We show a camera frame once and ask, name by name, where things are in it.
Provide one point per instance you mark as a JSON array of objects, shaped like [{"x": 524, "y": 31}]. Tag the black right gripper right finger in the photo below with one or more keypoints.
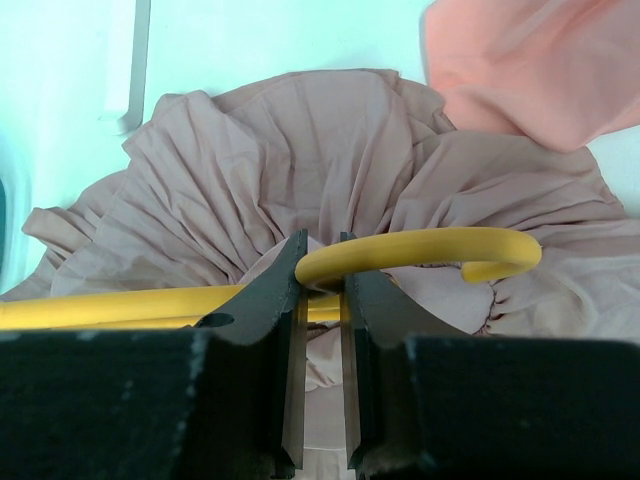
[{"x": 423, "y": 400}]

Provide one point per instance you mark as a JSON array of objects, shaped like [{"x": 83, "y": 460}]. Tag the white and silver clothes rack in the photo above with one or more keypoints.
[{"x": 127, "y": 53}]

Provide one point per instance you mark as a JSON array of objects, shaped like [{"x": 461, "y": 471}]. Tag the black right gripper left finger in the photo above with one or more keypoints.
[{"x": 223, "y": 399}]

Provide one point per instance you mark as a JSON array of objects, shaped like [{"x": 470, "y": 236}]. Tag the teal plastic basket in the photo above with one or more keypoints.
[{"x": 3, "y": 223}]

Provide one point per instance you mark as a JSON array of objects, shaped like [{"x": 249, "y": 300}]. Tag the dusty pink pleated garment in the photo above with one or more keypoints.
[{"x": 215, "y": 185}]

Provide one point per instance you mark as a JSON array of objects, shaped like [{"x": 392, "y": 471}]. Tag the salmon pink skirt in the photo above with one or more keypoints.
[{"x": 559, "y": 72}]

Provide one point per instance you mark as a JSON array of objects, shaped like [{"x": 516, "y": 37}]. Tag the orange plastic hanger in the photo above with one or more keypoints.
[{"x": 484, "y": 254}]

